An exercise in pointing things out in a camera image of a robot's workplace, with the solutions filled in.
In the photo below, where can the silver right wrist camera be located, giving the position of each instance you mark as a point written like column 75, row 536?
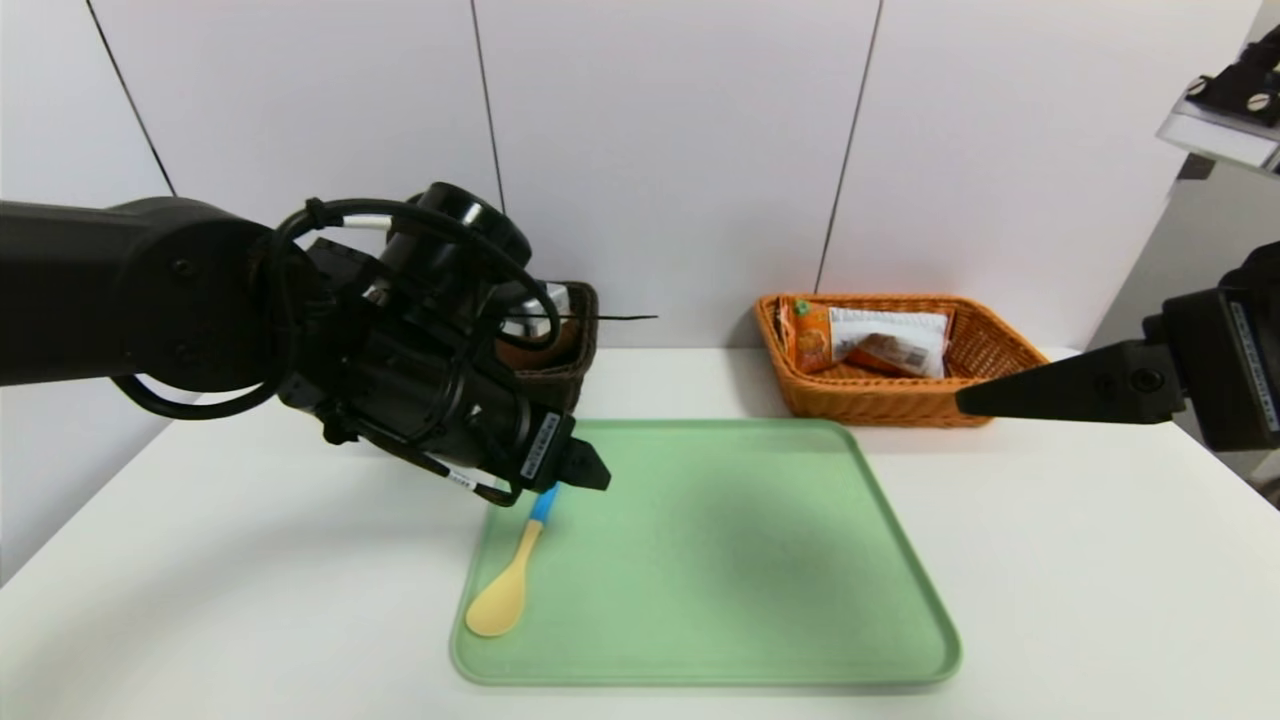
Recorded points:
column 1220, row 135

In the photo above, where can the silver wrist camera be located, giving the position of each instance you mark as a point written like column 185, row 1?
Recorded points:
column 1220, row 135
column 545, row 300

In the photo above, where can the black wall bracket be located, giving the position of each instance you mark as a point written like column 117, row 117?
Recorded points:
column 1192, row 170

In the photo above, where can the green plastic tray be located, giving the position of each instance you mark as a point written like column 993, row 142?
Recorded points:
column 750, row 580

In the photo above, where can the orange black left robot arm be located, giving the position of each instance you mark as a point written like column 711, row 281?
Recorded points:
column 100, row 290

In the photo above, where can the brown towel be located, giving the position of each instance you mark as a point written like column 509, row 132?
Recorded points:
column 555, row 350

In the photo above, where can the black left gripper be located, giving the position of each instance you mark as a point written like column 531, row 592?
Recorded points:
column 543, row 447

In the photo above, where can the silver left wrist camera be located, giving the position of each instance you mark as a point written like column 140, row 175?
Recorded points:
column 545, row 300

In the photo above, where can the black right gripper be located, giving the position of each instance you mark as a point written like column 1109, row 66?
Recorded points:
column 1238, row 368

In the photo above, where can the orange snack bag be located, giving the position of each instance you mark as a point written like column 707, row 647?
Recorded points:
column 890, row 340

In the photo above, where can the dark brown wicker basket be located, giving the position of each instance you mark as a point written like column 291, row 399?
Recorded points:
column 570, row 385

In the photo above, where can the orange wicker basket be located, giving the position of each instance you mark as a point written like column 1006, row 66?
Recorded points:
column 870, row 405

